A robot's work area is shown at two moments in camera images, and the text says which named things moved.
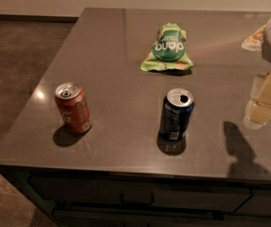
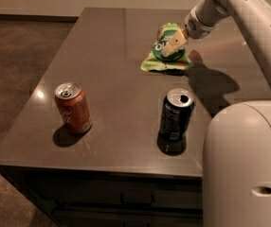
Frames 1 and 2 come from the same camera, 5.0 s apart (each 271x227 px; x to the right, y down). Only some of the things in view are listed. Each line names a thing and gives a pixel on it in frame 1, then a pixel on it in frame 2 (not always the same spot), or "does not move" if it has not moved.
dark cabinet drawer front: (140, 194) does not move
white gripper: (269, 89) to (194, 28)
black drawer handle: (152, 202) does not move
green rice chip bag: (168, 53) does not move
